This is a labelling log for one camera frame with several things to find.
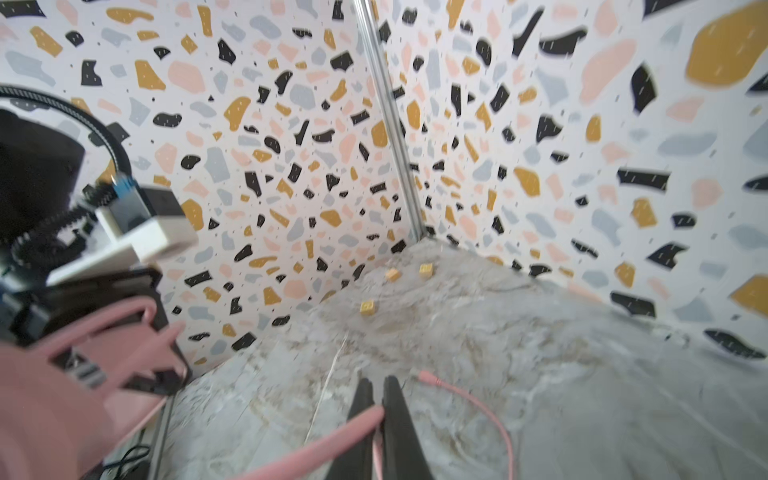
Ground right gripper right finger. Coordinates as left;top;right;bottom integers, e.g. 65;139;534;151
381;375;434;480

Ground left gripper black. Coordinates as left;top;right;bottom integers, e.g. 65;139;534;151
1;263;169;389

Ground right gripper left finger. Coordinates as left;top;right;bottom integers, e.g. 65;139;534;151
325;378;375;480

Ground pink headphones with cable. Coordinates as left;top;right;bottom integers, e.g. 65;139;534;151
0;296;517;480

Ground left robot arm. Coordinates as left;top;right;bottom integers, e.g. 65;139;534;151
1;110;197;347

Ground wooden letter block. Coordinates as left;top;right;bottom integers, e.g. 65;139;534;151
359;300;377;316
385;268;402;282
419;263;434;279

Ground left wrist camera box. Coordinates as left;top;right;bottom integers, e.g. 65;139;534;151
46;186;198;286

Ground black corrugated cable hose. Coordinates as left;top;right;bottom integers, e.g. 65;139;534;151
0;83;134;181

